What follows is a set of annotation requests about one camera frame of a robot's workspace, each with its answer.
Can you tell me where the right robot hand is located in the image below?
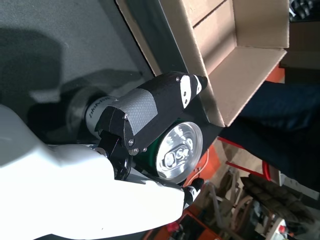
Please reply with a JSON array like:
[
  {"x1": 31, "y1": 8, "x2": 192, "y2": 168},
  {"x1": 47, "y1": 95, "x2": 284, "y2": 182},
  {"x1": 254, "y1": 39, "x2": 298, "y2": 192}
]
[{"x1": 0, "y1": 71, "x2": 209, "y2": 240}]

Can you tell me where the brown cardboard box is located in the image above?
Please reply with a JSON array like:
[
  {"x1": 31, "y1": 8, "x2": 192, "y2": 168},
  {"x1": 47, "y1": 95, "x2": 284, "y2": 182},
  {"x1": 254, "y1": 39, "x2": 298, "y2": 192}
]
[{"x1": 115, "y1": 0, "x2": 291, "y2": 128}]

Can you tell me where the orange cart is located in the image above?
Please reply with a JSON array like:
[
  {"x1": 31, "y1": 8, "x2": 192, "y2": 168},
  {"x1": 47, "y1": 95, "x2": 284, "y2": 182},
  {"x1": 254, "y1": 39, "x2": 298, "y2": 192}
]
[{"x1": 183, "y1": 144, "x2": 222, "y2": 188}]

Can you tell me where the dark quilted jacket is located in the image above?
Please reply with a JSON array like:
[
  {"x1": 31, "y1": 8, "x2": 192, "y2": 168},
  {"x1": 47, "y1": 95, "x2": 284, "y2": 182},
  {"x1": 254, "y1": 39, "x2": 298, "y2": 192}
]
[{"x1": 241, "y1": 173, "x2": 316, "y2": 227}]

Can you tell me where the person in blue jeans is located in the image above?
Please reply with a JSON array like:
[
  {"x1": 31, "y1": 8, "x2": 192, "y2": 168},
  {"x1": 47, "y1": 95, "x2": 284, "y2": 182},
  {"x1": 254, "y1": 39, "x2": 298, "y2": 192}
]
[{"x1": 217, "y1": 81, "x2": 320, "y2": 193}]

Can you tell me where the red metal frame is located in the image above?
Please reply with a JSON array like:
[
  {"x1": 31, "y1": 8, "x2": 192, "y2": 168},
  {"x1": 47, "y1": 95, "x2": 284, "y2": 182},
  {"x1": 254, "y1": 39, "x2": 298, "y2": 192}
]
[{"x1": 216, "y1": 136, "x2": 272, "y2": 182}]

